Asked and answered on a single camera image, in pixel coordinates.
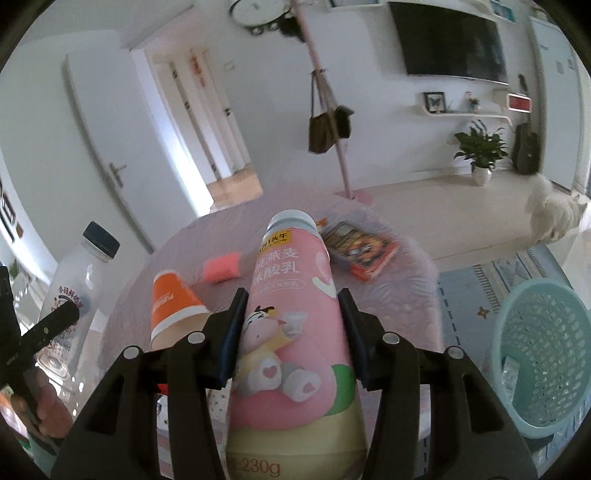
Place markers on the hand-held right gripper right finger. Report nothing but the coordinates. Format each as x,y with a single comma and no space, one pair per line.
358,337

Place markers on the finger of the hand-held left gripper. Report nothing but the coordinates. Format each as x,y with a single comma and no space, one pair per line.
48,326

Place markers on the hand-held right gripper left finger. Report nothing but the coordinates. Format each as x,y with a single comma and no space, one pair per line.
231,334

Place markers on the pink yogurt drink bottle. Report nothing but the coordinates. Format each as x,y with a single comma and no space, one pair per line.
286,323

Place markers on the clear plastic bottle dark cap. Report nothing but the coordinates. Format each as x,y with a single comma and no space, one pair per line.
78,277

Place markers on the orange panda snack packet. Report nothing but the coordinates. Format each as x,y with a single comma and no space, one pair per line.
362,251

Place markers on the light blue plastic basket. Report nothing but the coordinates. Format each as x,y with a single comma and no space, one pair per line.
521,323

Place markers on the person's left hand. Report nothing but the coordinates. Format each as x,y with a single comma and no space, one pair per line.
51,406

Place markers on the pink tablecloth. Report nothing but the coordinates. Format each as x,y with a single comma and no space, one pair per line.
397,295

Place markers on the orange paper cup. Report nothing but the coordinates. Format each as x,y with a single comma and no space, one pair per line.
173,304

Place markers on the pink sponge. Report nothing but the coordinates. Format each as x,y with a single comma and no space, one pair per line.
220,268

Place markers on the blue patterned rug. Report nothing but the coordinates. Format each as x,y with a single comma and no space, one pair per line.
466,295

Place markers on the white printed wrapper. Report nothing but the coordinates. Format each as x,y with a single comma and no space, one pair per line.
509,374

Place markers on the pink coat rack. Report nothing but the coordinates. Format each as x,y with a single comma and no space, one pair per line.
342,159

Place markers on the white door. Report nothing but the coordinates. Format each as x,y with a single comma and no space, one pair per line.
97,138

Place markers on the brown handbag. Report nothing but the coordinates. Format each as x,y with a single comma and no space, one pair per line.
321,134

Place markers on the black handbag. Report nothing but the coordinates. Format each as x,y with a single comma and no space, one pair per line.
345,121

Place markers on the potted green plant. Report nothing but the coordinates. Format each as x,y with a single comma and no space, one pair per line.
480,143

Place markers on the white dog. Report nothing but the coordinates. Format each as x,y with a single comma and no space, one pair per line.
551,207

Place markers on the black guitar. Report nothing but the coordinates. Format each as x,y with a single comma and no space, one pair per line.
526,147

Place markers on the small figurine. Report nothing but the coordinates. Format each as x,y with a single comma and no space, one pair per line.
473,104

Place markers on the black flat television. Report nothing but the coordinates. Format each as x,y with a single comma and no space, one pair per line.
450,41

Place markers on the tall white cabinet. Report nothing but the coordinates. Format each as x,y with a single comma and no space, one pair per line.
554,92

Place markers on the white curved wall shelf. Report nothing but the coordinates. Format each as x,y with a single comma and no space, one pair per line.
461,115

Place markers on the black butterfly picture frame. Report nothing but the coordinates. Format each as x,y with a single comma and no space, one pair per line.
435,102

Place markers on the red white wall box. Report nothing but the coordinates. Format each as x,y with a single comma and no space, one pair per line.
519,102

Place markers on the round wall clock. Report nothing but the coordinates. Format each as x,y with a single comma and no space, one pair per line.
254,10

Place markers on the white blue wall box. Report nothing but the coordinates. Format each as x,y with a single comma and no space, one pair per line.
502,9

